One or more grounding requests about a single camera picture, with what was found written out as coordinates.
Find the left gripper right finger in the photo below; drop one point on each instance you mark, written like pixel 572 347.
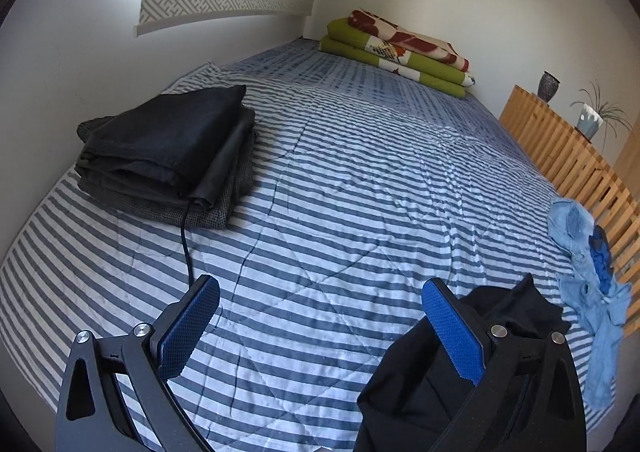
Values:
pixel 526 394

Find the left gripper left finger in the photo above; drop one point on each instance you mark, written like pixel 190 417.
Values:
pixel 92 413

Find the black shirt with yellow stripes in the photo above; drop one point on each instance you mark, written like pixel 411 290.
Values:
pixel 414 393

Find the light blue garment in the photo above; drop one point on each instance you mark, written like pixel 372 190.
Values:
pixel 601 316

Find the dark blue cloth item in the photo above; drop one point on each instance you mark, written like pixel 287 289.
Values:
pixel 602 258

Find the blue white striped bed quilt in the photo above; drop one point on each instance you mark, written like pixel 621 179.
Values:
pixel 365 186

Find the stack of folded dark clothes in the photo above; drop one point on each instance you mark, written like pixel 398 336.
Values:
pixel 180 159

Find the potted spider plant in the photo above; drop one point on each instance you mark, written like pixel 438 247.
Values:
pixel 596 113

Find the folded green red blankets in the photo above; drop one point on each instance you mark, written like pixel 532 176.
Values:
pixel 370 39

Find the wooden slatted bed rail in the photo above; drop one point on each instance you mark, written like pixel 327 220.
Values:
pixel 578 171

